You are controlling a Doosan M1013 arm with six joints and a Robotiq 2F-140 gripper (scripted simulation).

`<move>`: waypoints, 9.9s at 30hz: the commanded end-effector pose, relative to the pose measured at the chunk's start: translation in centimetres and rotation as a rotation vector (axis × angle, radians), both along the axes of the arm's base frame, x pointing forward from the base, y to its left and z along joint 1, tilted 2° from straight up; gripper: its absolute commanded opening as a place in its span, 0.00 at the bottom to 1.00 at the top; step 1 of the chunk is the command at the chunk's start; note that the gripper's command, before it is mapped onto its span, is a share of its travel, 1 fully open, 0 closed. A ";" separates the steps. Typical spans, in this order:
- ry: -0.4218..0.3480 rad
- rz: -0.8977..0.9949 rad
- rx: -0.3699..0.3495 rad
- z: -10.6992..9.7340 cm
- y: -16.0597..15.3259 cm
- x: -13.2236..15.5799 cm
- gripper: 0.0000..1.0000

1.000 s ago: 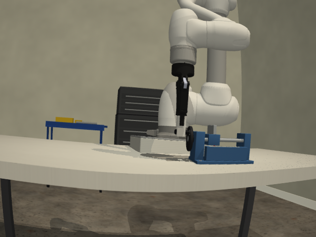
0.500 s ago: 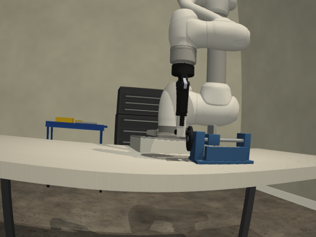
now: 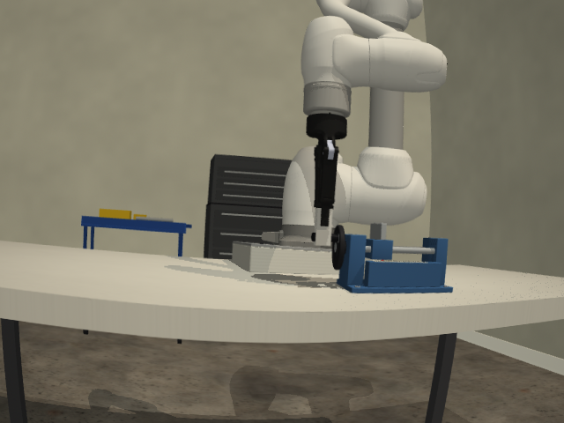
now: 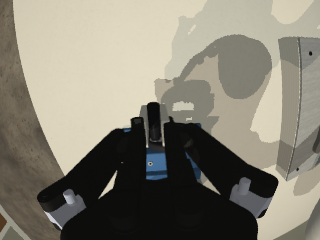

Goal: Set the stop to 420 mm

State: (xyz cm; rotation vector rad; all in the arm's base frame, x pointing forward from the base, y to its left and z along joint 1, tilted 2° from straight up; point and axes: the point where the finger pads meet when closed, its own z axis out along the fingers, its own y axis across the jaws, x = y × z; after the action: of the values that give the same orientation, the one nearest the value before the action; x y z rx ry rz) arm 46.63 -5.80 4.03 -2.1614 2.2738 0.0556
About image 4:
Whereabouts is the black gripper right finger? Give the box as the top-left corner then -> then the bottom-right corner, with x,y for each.
160,104 -> 279,227

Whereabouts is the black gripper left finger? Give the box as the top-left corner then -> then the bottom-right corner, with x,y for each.
37,105 -> 149,231

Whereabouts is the blue bench vise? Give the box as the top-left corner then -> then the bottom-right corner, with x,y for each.
146,102 -> 203,185

